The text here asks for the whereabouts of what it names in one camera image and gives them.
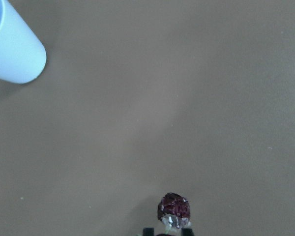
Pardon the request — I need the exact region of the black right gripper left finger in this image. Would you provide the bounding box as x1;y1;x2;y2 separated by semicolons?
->
142;228;154;236

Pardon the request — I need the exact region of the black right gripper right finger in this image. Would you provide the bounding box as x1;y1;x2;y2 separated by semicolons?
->
181;228;194;236

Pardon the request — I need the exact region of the dark red cherry pair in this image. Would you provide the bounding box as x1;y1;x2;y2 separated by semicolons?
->
157;192;191;235

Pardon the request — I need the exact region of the light blue cup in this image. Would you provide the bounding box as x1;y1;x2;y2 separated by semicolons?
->
0;0;47;84

